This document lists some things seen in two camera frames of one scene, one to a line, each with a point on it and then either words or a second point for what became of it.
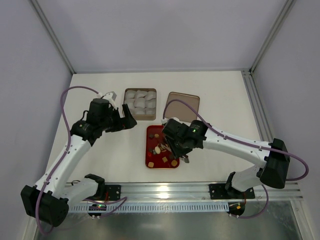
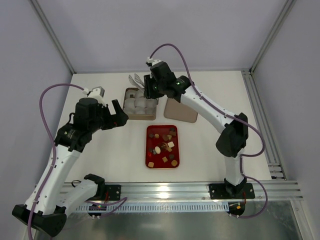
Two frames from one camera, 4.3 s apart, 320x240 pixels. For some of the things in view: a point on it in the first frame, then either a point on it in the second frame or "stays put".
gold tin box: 141,103 stays put
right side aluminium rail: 257,106 stays put
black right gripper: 178,150 → 150,87
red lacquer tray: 158,152 stays put
